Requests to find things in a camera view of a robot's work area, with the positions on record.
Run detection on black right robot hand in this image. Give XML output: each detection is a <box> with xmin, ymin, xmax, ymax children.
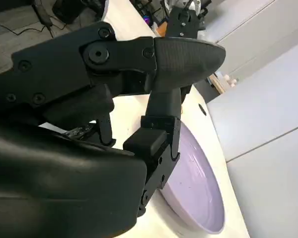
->
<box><xmin>0</xmin><ymin>21</ymin><xmax>226</xmax><ymax>238</ymax></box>

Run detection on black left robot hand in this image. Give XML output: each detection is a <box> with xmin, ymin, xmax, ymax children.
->
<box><xmin>166</xmin><ymin>6</ymin><xmax>200</xmax><ymax>39</ymax></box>

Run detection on wooden shelf unit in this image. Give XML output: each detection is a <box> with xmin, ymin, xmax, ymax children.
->
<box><xmin>208</xmin><ymin>71</ymin><xmax>239</xmax><ymax>94</ymax></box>

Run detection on black equipment case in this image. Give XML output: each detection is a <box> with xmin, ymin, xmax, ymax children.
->
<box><xmin>51</xmin><ymin>0</ymin><xmax>83</xmax><ymax>25</ymax></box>

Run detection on grey partition panel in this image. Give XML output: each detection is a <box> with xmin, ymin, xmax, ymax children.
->
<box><xmin>225</xmin><ymin>123</ymin><xmax>298</xmax><ymax>238</ymax></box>
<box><xmin>206</xmin><ymin>37</ymin><xmax>298</xmax><ymax>163</ymax></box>

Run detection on lilac plate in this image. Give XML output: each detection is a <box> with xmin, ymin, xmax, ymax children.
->
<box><xmin>158</xmin><ymin>121</ymin><xmax>225</xmax><ymax>235</ymax></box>

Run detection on black floor cable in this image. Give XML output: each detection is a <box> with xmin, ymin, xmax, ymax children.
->
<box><xmin>0</xmin><ymin>21</ymin><xmax>74</xmax><ymax>38</ymax></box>

